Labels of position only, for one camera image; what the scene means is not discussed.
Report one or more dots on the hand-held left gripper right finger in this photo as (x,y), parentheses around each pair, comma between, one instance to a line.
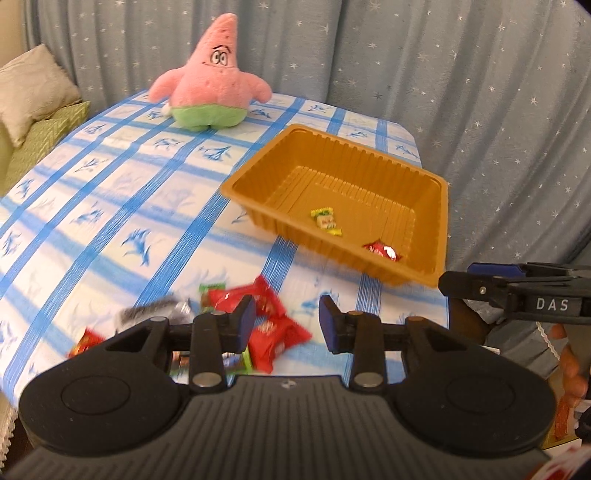
(328,323)

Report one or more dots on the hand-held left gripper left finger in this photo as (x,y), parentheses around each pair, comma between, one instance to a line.
(247,323)

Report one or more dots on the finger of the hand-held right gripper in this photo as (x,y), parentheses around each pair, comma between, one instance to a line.
(480,290)
(494,269)

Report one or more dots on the red snack packet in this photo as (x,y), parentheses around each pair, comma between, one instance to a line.
(228,297)
(277,339)
(268,300)

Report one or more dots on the dark sausage snack packet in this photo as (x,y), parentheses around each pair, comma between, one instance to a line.
(244,362)

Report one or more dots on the small red orange candy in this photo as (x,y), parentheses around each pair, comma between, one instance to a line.
(87,341)

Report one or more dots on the golden plastic tray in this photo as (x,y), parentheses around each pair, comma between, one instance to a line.
(323,157)

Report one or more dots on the person's right hand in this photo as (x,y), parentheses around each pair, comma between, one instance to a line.
(573,369)

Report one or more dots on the small green candy packet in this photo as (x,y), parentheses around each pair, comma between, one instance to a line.
(207,291)

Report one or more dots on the red foil wrapped candy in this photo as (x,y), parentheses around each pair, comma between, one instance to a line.
(381,250)

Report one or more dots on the silver snack packet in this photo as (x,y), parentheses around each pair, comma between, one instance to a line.
(147,309)

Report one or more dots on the yellow green wrapped candy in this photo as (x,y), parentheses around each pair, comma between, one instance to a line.
(325,221)

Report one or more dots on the blue checked tablecloth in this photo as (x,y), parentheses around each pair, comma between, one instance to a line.
(92,184)

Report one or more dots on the grey star print curtain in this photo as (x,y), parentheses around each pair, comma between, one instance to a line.
(415,69)

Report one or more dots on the pink starfish plush toy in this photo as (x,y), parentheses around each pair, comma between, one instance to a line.
(212,83)

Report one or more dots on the patterned green cushion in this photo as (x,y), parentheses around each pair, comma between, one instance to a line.
(44,138)

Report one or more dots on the light green sofa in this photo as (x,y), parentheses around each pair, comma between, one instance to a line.
(3,157)

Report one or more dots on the beige pillow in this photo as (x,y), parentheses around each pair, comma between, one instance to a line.
(32,92)

